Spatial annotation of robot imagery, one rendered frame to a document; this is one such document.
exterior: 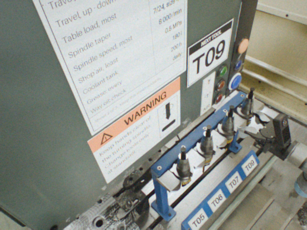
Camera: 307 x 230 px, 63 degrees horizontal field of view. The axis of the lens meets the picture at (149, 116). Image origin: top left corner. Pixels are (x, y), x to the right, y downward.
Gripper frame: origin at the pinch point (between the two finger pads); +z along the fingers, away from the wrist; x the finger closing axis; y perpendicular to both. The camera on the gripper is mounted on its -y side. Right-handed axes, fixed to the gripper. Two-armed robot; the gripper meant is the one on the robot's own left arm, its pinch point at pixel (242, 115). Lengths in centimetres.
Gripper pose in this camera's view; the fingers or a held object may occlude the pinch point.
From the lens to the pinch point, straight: 99.2
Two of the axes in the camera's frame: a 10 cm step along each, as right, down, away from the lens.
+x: 7.4, -5.5, 3.9
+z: -6.7, -5.3, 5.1
